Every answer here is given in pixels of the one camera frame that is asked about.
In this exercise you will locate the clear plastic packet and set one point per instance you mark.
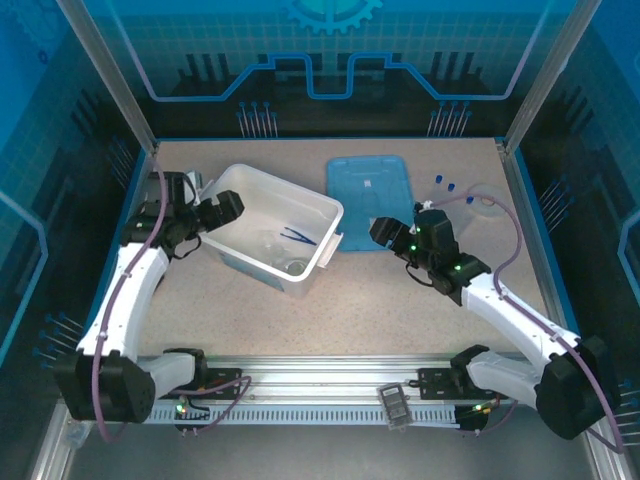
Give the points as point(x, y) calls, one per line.
point(76, 437)

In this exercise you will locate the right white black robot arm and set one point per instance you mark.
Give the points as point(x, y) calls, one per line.
point(520, 320)

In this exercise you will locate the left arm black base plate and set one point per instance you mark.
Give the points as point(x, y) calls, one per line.
point(225, 382)

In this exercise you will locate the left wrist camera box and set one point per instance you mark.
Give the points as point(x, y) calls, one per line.
point(196, 180)

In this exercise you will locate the white plastic storage box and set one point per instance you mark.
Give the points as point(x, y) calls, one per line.
point(240, 250)

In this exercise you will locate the blue capped test tube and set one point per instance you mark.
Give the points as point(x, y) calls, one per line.
point(440, 179)
point(470, 200)
point(451, 188)

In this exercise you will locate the aluminium frame post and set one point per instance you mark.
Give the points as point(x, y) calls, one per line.
point(111, 70)
point(547, 70)

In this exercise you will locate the aluminium mounting rail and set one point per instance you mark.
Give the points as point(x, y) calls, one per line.
point(325, 380)

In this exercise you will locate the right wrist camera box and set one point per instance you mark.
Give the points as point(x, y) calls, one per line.
point(426, 205)

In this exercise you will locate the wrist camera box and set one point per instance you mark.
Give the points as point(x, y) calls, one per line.
point(196, 180)
point(426, 205)

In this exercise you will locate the small glass beaker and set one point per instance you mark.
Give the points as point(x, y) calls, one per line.
point(273, 245)

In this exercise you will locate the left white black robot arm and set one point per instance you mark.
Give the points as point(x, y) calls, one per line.
point(135, 300)

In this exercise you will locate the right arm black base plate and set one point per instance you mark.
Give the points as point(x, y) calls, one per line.
point(435, 382)

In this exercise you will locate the glass conical flask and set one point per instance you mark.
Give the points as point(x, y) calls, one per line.
point(296, 266)

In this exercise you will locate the clear tape roll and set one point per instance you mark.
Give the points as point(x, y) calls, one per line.
point(492, 210)

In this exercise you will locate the blue plastic box lid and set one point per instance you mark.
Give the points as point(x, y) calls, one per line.
point(365, 200)

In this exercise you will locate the small grey electronic box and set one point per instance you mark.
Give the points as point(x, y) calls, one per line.
point(395, 406)

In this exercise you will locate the blue plastic tweezers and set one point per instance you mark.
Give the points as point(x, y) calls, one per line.
point(297, 236)

